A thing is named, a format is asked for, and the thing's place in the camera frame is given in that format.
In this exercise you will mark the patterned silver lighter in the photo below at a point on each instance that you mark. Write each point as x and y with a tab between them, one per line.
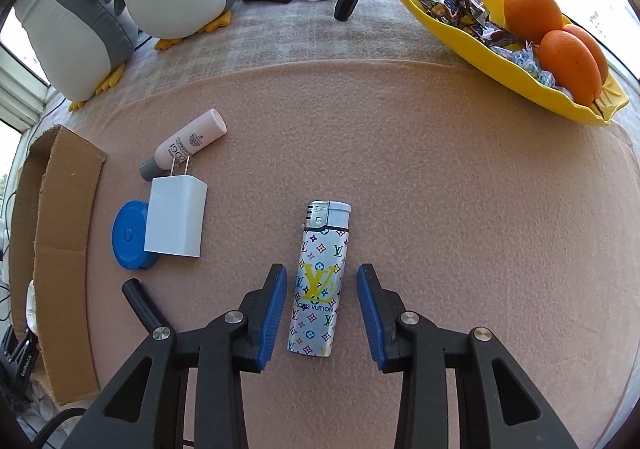
317	279

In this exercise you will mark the yellow plastic bowl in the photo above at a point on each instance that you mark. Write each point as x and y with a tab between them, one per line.
450	39

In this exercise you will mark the orange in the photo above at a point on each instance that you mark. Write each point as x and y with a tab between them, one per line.
532	11
592	46
570	66

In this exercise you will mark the cardboard box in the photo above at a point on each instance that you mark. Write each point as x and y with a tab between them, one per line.
65	229

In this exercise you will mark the grey plaid cloth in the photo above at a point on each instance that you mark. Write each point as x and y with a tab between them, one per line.
310	34

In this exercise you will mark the pink cosmetic tube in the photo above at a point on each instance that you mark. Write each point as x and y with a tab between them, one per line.
192	139

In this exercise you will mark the blue round lid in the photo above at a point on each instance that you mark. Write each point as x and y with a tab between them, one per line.
130	234

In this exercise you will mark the large penguin plush toy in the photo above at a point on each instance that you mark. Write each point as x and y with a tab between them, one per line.
65	29

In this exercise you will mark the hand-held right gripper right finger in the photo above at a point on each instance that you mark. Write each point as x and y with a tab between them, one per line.
372	319

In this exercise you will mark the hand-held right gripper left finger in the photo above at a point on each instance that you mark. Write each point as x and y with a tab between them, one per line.
272	319

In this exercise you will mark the black cylindrical stick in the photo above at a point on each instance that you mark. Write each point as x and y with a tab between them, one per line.
140	301

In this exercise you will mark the pile of wrapped candies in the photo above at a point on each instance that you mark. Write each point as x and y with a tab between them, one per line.
460	9

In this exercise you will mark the white wall charger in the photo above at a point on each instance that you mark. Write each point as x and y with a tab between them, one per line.
175	219

